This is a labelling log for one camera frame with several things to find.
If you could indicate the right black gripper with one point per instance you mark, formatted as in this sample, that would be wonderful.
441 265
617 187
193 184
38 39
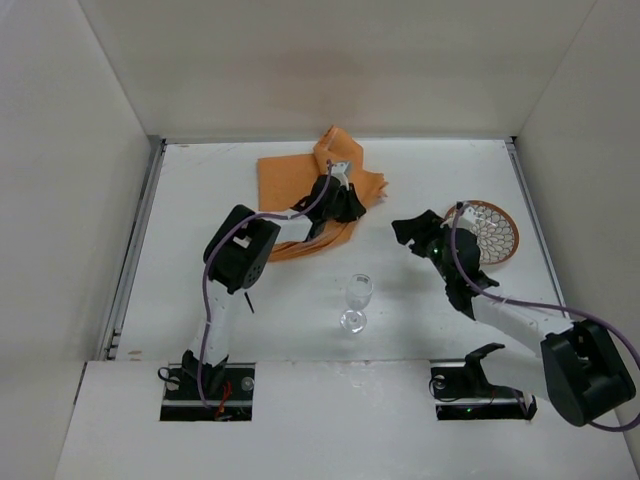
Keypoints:
420 232

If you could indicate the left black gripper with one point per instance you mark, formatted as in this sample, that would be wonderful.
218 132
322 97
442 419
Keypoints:
347 198

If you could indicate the orange cloth placemat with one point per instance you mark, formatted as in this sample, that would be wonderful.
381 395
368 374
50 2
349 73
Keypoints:
284 180

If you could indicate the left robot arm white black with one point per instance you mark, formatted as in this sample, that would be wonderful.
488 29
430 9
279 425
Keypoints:
236 256

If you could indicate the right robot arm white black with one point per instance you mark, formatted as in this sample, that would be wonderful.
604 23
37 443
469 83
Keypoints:
582 373

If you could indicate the patterned ceramic plate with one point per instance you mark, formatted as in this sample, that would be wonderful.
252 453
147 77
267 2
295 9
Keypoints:
498 237

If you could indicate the clear wine glass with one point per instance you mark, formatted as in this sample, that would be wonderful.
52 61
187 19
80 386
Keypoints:
358 294

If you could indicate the black slotted spoon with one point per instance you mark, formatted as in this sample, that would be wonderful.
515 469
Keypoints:
249 302

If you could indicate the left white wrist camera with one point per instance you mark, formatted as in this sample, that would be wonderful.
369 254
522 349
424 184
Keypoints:
340 171

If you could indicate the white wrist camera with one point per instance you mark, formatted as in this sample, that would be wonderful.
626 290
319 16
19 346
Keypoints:
465 216
340 171

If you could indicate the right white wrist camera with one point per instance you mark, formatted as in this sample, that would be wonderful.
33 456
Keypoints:
465 216

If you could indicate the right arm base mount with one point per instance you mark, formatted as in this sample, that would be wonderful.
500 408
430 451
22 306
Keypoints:
462 391

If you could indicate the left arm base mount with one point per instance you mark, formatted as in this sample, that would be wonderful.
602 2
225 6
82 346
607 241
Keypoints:
228 398

